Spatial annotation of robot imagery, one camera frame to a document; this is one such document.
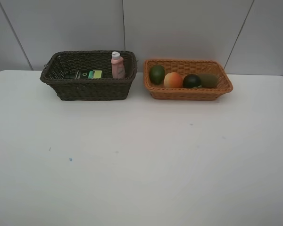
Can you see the dark brown wicker basket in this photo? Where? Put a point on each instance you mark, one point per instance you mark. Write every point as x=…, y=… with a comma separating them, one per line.
x=105, y=89

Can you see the green avocado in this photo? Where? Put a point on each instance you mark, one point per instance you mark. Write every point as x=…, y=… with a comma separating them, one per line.
x=157, y=74

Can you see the orange wicker basket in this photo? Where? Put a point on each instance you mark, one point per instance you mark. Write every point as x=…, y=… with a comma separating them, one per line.
x=185, y=67

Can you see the pink bottle white cap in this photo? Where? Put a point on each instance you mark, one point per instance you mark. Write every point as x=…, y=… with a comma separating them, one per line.
x=117, y=64

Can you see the dark green cleanser bottle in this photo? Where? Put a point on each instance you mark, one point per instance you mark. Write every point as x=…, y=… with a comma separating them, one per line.
x=85, y=74

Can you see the brown kiwi fruit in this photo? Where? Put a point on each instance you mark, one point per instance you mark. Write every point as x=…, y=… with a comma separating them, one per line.
x=208, y=80

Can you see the dark purple mangosteen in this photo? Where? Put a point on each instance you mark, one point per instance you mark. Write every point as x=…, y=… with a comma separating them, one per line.
x=191, y=81

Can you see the orange red round fruit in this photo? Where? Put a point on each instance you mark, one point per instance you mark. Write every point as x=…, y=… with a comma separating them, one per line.
x=173, y=80

